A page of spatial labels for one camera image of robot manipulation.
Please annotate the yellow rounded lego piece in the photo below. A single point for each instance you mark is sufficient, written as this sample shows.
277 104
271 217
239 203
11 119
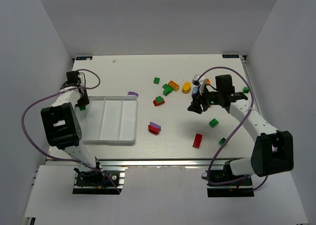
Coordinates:
186 87

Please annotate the purple lego brick behind tray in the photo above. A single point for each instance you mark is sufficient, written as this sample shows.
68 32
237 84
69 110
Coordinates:
133 93

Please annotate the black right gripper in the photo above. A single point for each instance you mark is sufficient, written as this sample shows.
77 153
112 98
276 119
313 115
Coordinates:
202 102

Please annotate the red sloped lego brick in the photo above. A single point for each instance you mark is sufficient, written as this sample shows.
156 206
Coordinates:
156 104

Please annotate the blue left table label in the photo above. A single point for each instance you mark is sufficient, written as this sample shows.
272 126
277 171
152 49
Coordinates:
83 58

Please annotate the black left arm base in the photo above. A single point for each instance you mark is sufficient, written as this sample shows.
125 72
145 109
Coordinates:
99 185

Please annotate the blue table label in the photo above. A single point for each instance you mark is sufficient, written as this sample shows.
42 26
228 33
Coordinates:
230 55
83 58

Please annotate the red curved lego brick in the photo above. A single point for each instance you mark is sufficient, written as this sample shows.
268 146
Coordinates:
153 129

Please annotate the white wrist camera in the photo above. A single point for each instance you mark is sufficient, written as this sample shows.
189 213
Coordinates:
199 82
73 79

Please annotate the green 2x3 lego brick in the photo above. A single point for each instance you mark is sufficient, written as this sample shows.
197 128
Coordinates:
81 108

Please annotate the white divided sorting tray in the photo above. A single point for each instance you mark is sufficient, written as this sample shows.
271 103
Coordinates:
109 120

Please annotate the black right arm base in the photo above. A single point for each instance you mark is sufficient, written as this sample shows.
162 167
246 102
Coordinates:
241 188

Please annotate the red 2x4 lego brick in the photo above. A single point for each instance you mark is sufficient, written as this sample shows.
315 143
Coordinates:
197 141

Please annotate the purple lego on red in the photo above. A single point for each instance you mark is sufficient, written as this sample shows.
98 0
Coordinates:
155 125

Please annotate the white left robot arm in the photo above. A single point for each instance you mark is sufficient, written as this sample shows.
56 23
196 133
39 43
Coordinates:
63 130

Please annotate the green 2x2 lego brick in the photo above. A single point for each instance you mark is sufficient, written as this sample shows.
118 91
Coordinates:
213 123

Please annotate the orange 2x3 lego brick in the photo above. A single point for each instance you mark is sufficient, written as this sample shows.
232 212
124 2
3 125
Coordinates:
174 85

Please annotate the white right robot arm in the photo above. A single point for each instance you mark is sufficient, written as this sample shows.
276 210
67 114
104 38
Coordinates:
273 149

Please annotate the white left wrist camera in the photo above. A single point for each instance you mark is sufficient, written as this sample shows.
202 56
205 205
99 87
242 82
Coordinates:
73 79

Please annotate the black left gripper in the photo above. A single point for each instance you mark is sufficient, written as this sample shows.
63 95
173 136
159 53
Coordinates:
82 101

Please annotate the green round stud lego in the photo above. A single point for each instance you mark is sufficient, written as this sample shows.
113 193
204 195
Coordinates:
222 141

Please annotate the green lego brick cluster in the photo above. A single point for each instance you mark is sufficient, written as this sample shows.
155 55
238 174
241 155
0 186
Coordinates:
167 89

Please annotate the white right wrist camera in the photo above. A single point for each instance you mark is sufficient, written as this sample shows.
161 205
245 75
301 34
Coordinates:
199 82

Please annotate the small green lego brick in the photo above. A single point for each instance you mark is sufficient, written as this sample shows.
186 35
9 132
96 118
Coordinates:
156 80

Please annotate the blue right table label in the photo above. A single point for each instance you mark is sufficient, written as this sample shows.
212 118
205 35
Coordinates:
230 55

